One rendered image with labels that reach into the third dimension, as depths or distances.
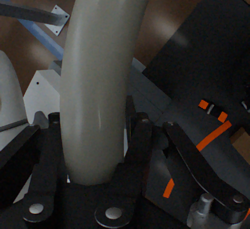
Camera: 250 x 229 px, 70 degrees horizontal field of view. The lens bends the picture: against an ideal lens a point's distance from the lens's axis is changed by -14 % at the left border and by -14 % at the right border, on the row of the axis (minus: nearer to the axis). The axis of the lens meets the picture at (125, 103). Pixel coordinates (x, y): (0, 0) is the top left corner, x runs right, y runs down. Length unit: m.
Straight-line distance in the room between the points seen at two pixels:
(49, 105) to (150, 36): 0.94
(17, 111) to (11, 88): 0.06
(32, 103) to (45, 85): 0.08
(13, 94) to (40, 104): 0.16
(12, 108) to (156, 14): 1.14
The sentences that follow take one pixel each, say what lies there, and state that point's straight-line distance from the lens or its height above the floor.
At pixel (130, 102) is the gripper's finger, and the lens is 0.19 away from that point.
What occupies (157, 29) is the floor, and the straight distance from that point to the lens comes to 1.40.
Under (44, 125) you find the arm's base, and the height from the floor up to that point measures 0.91.
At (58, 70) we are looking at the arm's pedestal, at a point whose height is 0.80.
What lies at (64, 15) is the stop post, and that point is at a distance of 1.73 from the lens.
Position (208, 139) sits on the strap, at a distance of 1.41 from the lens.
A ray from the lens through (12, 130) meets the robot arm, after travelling 0.50.
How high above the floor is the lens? 1.35
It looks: 68 degrees down
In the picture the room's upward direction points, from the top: 116 degrees counter-clockwise
